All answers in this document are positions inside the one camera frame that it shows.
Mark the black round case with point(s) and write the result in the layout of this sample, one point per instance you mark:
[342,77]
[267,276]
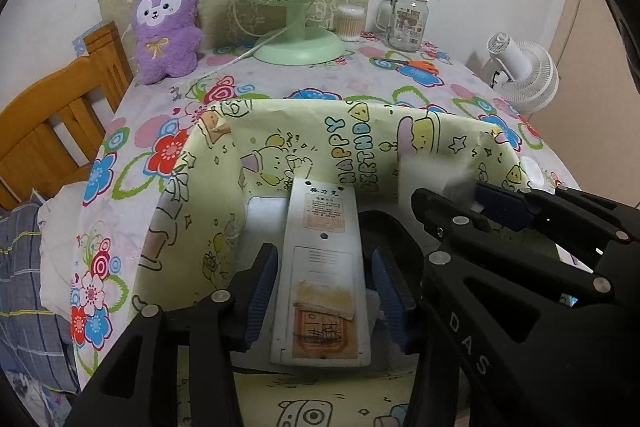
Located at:
[395,242]

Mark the floral tablecloth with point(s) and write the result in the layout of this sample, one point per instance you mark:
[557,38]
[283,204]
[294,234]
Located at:
[310,77]

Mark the cotton swab container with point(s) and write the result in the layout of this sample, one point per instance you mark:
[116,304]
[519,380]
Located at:
[350,24]

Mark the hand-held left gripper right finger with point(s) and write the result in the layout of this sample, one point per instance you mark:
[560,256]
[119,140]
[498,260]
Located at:
[387,297]

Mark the wooden chair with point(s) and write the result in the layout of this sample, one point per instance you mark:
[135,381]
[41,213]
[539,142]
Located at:
[40,117]

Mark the purple plush toy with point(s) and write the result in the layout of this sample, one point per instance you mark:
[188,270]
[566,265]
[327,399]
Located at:
[165,37]

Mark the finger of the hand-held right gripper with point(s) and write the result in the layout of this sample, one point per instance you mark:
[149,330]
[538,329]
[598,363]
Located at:
[450,237]
[500,202]

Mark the glass jar with green lid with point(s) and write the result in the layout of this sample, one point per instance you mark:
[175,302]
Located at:
[407,22]

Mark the plaid bedding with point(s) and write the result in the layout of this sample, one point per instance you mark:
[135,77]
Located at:
[20,267]

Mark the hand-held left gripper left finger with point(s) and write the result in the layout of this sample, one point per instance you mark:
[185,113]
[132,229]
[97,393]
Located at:
[260,292]

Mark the white remote control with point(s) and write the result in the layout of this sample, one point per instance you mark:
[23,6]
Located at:
[320,267]

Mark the orange scissors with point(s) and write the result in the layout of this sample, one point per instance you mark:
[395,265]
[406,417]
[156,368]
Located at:
[420,67]

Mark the blue patterned board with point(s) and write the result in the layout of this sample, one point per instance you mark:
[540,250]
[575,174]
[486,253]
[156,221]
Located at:
[80,44]

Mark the white standing fan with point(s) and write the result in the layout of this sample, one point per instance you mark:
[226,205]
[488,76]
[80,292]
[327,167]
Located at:
[535,82]

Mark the beige door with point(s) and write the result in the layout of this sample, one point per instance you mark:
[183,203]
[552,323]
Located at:
[590,107]

